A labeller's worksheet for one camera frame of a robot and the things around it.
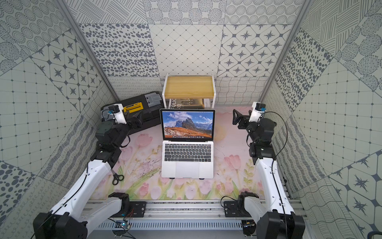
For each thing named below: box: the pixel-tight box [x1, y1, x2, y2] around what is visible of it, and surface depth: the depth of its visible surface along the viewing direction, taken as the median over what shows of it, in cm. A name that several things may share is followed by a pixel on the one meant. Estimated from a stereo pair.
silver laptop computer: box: [159, 108, 216, 179], surface depth 86 cm
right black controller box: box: [241, 219, 257, 237], surface depth 73 cm
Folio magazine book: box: [168, 98, 205, 110], surface depth 97 cm
